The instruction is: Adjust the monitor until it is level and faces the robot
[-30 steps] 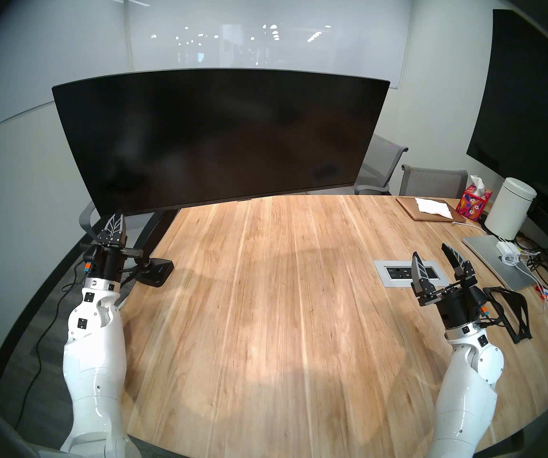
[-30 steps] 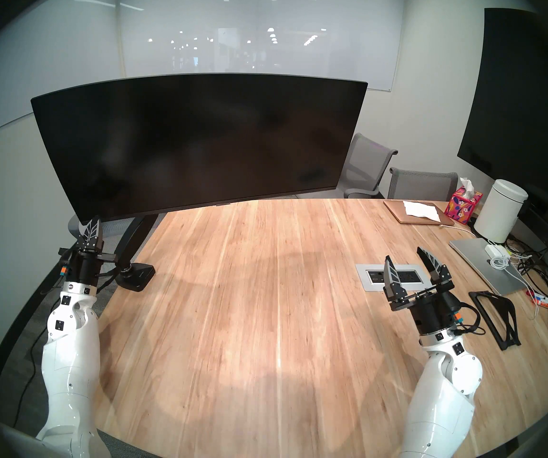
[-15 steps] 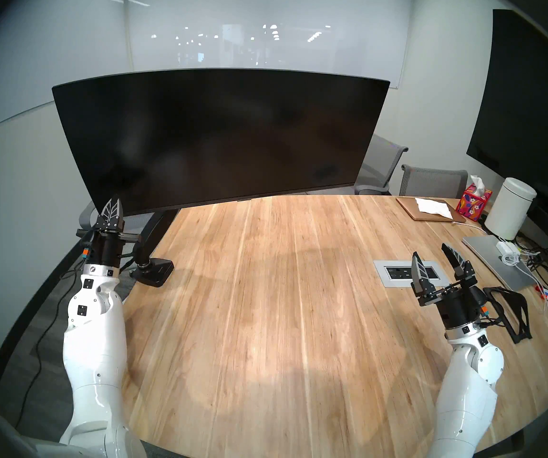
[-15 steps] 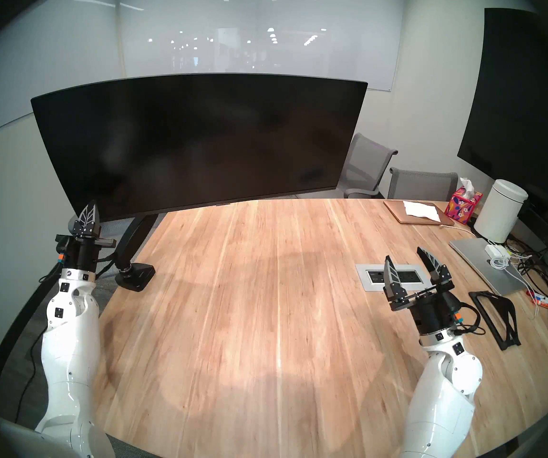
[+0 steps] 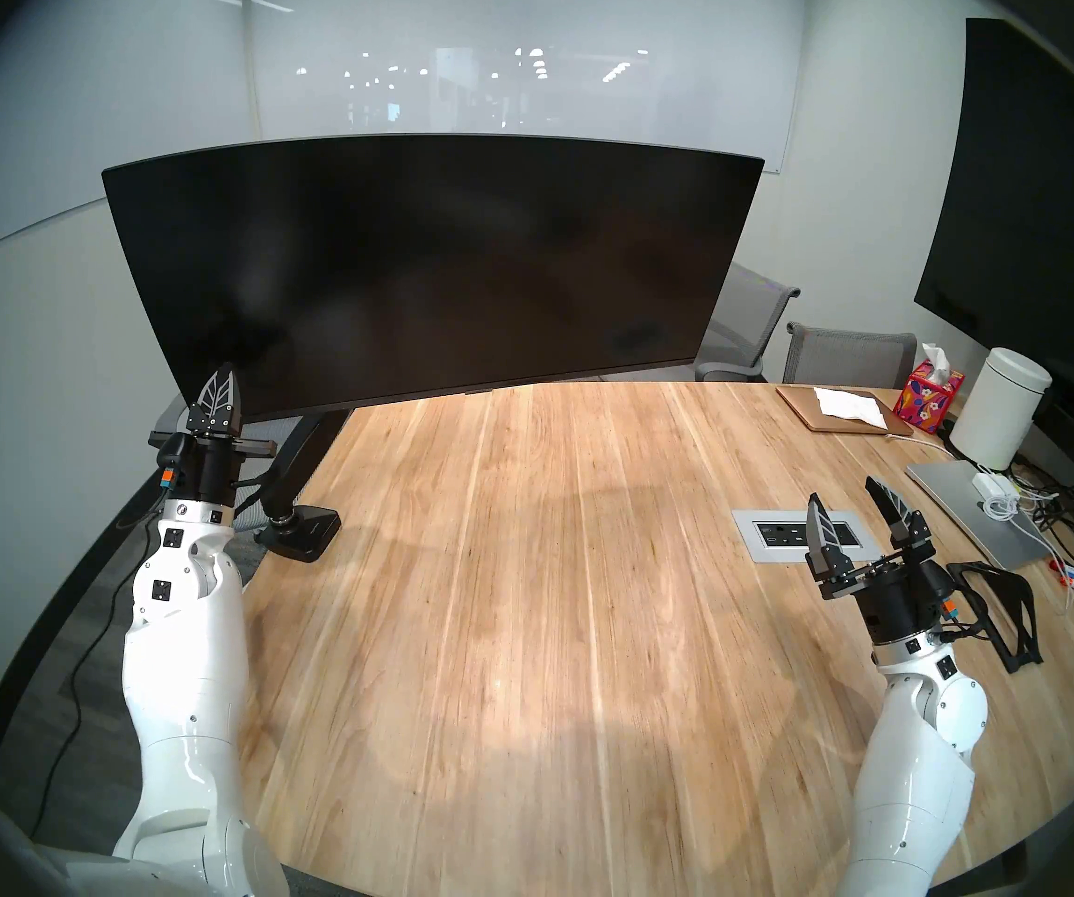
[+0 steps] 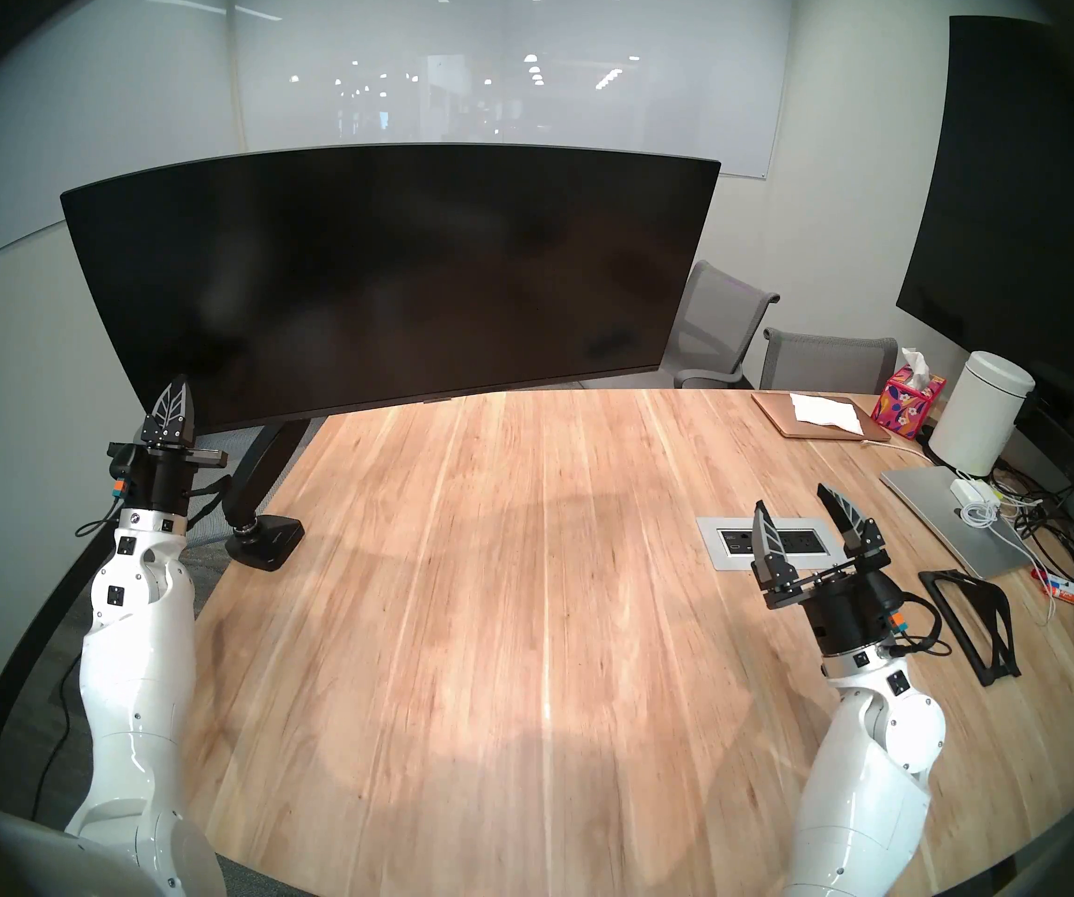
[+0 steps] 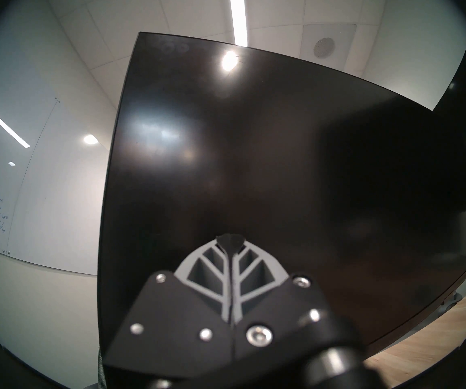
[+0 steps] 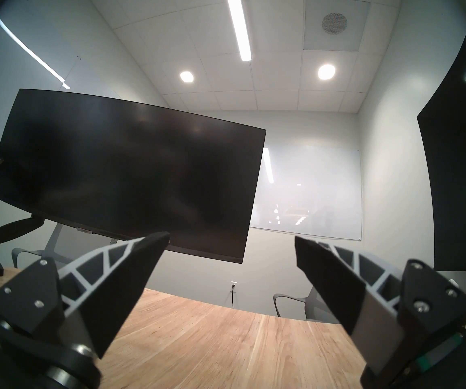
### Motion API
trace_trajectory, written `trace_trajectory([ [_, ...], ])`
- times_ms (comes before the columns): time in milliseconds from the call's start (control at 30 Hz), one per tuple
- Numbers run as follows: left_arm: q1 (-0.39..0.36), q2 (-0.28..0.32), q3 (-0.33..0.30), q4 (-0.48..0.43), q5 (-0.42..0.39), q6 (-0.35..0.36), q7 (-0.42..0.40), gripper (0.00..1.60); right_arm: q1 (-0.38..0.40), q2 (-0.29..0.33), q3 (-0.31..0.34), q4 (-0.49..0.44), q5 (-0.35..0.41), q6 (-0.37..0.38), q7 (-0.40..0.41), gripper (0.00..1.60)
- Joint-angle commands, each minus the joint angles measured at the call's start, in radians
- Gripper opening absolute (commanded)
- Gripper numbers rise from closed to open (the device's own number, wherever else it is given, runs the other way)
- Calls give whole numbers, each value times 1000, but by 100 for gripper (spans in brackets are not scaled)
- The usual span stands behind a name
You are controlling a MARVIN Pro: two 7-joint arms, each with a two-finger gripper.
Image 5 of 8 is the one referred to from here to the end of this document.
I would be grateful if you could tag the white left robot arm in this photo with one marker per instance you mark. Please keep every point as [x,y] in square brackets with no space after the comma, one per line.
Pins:
[186,699]

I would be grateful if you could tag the black folding laptop stand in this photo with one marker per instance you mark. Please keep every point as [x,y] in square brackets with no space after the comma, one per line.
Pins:
[1014,624]

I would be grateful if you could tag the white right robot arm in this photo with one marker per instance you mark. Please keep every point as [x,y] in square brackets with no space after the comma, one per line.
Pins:
[911,792]

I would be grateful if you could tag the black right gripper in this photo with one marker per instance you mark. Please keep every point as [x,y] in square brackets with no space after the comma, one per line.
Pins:
[897,596]

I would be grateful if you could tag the white paper napkin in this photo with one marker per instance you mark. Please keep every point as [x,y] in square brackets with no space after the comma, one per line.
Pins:
[850,406]

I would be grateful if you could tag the silver closed laptop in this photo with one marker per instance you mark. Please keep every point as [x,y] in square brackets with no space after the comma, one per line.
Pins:
[962,507]

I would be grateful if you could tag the glass whiteboard with blue writing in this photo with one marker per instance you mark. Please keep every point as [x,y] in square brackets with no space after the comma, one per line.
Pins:
[79,110]

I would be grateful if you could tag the grey table power outlet box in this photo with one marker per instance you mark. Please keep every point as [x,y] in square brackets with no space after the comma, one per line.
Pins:
[747,535]

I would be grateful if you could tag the white cylindrical bin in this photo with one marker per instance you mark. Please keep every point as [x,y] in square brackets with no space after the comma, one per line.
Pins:
[1000,409]

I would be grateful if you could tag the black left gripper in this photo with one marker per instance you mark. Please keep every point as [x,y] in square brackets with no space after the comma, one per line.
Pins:
[205,465]

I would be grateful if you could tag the large glass whiteboard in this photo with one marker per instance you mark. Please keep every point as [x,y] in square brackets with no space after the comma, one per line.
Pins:
[500,45]

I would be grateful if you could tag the brown leather pad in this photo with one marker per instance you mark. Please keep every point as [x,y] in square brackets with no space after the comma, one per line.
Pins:
[803,409]

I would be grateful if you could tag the curved black ultrawide monitor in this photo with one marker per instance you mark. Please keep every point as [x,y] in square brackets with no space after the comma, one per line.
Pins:
[425,269]

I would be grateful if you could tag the colourful floral tissue box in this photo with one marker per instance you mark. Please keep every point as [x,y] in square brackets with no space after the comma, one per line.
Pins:
[928,400]

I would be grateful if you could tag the white power adapter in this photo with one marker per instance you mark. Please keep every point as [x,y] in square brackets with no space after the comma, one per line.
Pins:
[991,485]

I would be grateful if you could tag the black wall television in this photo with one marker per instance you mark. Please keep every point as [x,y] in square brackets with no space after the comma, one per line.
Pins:
[1032,204]

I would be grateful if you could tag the grey mesh office chair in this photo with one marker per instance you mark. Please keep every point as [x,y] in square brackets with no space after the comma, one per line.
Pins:
[743,316]
[261,433]
[850,355]

